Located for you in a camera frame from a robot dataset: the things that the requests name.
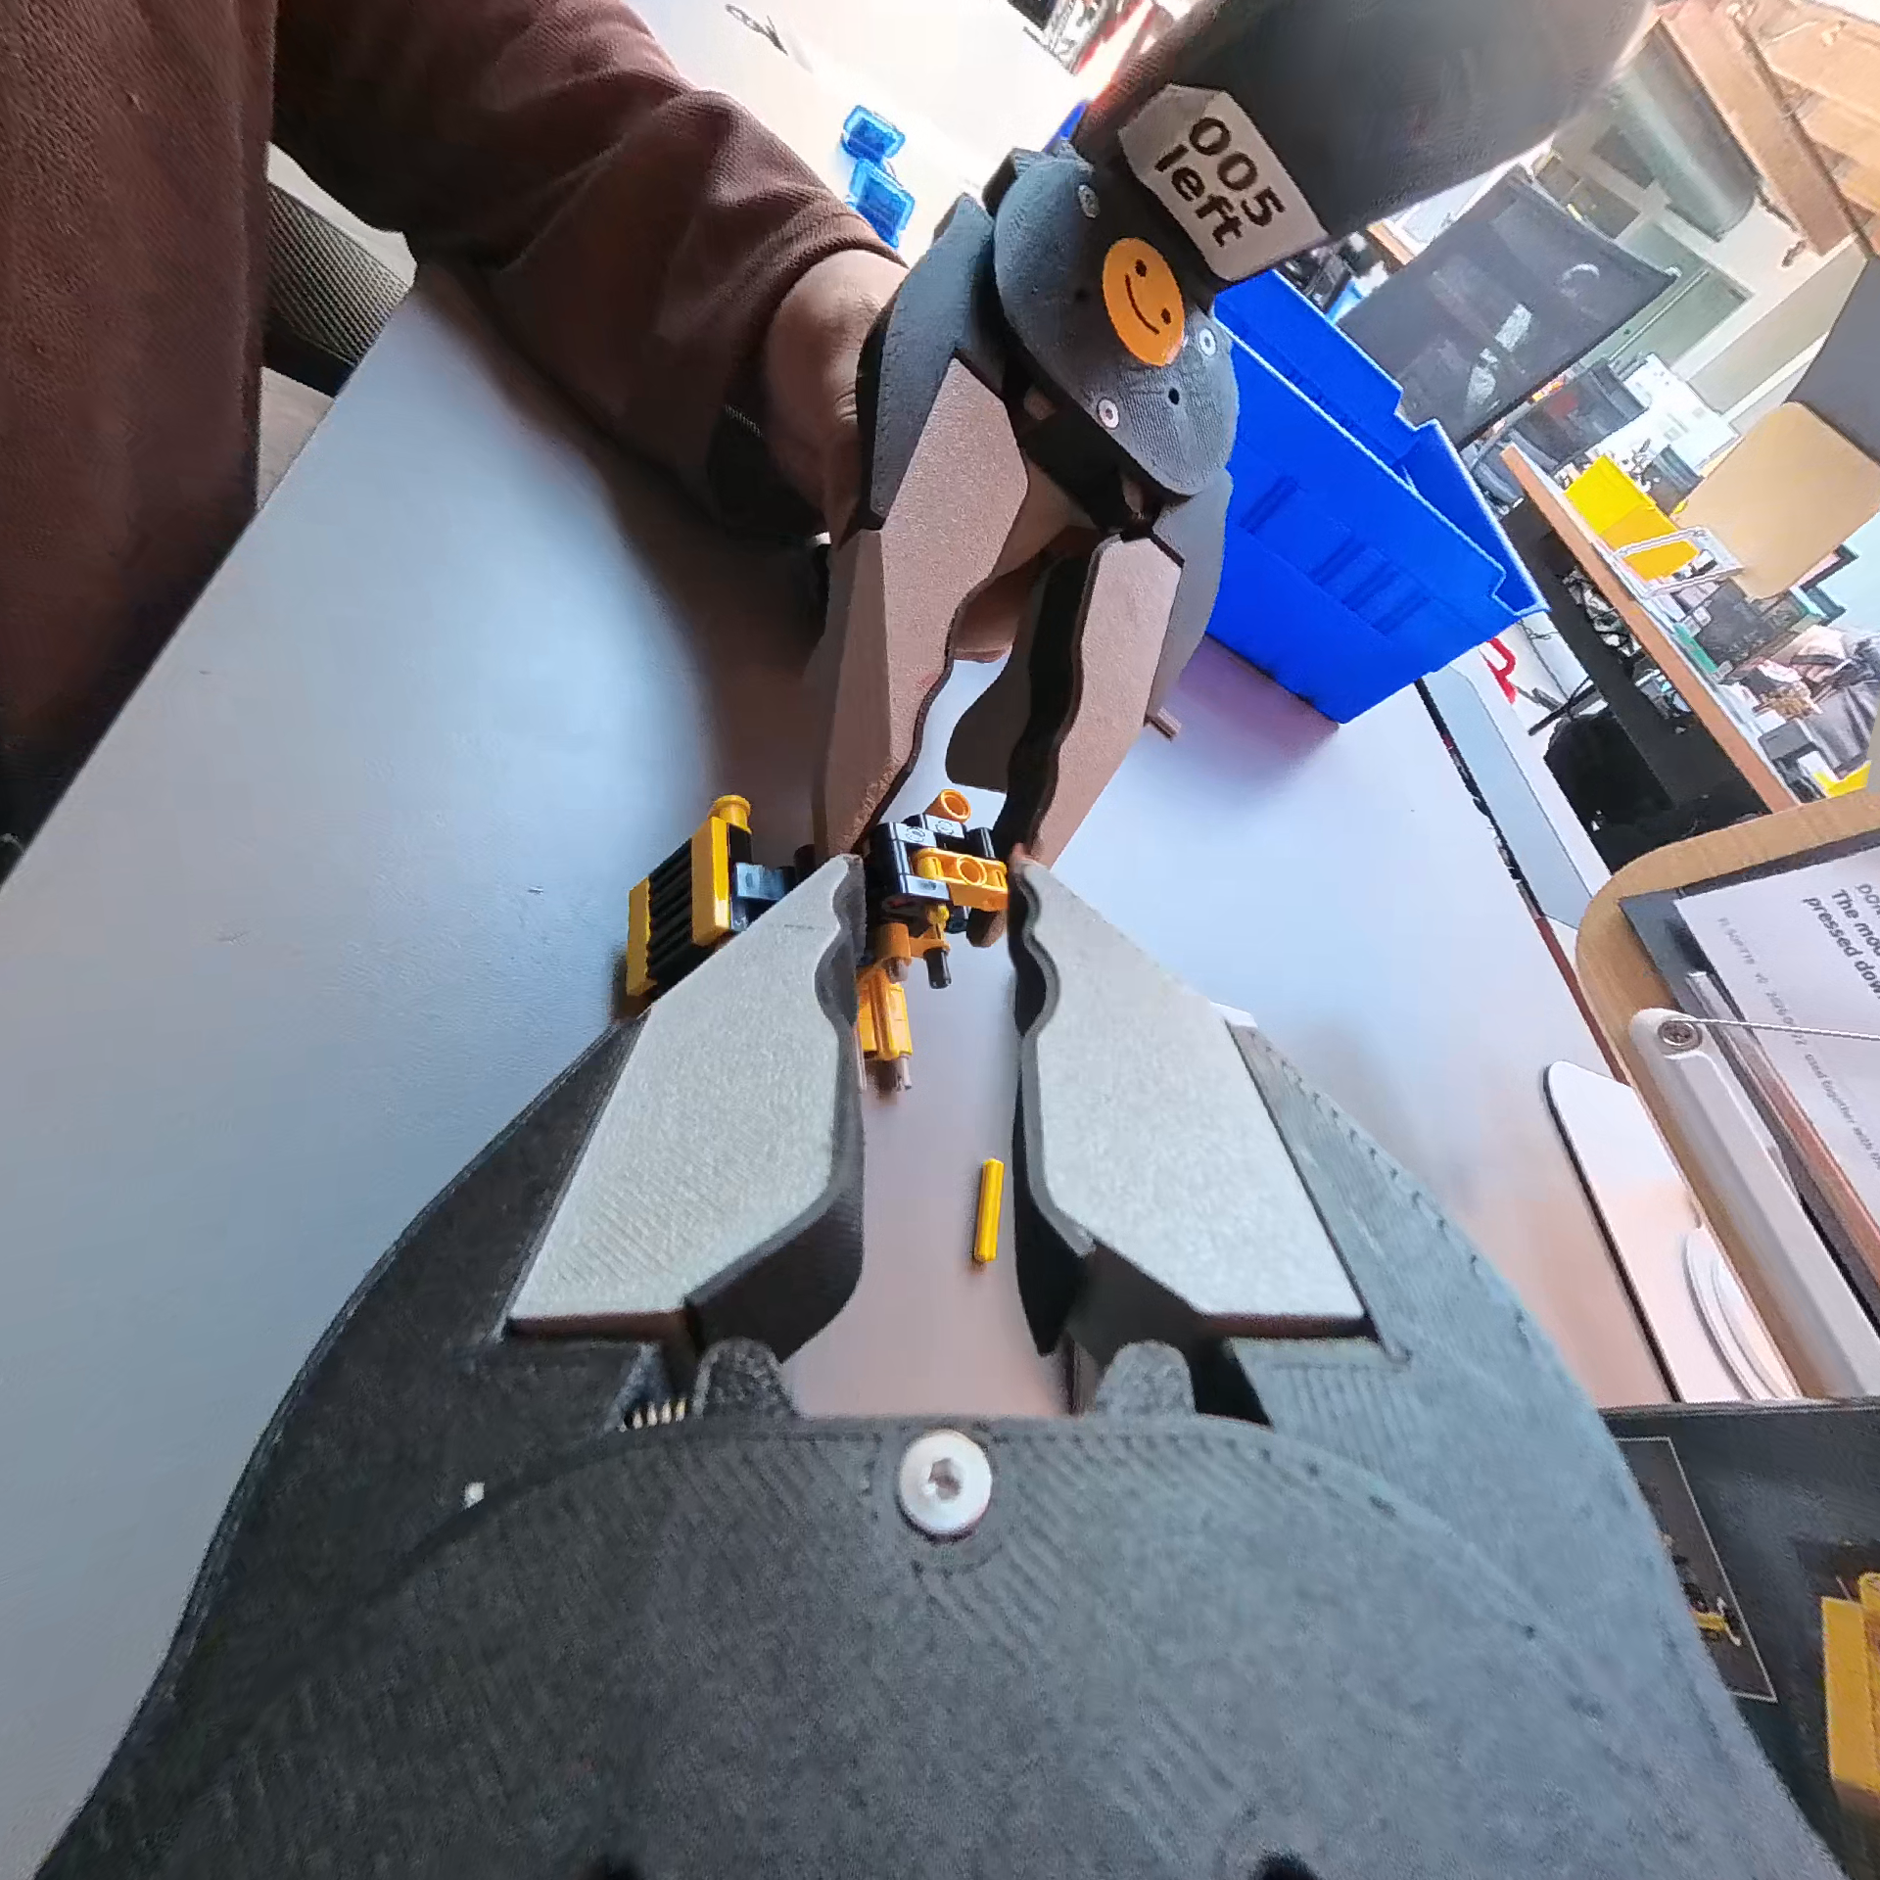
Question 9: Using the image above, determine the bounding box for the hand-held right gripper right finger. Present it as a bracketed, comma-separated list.
[1007, 862, 1380, 1389]

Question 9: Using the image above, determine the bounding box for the wooden desk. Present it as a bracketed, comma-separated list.
[1497, 445, 1803, 813]

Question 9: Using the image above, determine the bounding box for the person's left forearm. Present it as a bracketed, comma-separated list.
[272, 0, 904, 517]

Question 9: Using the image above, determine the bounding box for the small yellow black lego piece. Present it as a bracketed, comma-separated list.
[855, 959, 921, 1101]

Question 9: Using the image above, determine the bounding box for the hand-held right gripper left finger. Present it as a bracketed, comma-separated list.
[507, 856, 872, 1365]

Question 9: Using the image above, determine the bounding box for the wooden board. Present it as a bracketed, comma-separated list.
[1576, 830, 1880, 1375]

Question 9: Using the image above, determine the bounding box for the person's brown clothing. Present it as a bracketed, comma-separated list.
[0, 0, 284, 885]

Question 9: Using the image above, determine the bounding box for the printed paper sheet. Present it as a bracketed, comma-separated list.
[1675, 844, 1880, 1167]

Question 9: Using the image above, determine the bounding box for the large blue storage bin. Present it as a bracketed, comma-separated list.
[1216, 268, 1419, 443]
[1204, 335, 1549, 725]

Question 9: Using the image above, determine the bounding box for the person's left hand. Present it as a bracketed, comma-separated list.
[760, 252, 886, 541]

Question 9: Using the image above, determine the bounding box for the white round pad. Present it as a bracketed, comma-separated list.
[1543, 1060, 1803, 1405]

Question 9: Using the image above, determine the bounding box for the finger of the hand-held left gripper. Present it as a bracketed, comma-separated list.
[805, 361, 1035, 863]
[944, 534, 1188, 871]

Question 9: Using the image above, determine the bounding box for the yellow black lego model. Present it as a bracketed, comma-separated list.
[624, 788, 1019, 1029]

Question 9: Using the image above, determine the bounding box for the black mesh chair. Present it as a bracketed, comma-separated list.
[263, 147, 423, 401]

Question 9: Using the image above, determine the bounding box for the yellow storage bin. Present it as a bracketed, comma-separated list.
[1563, 455, 1709, 585]

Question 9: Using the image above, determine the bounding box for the dark lego set box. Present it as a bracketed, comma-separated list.
[1605, 1401, 1880, 1880]

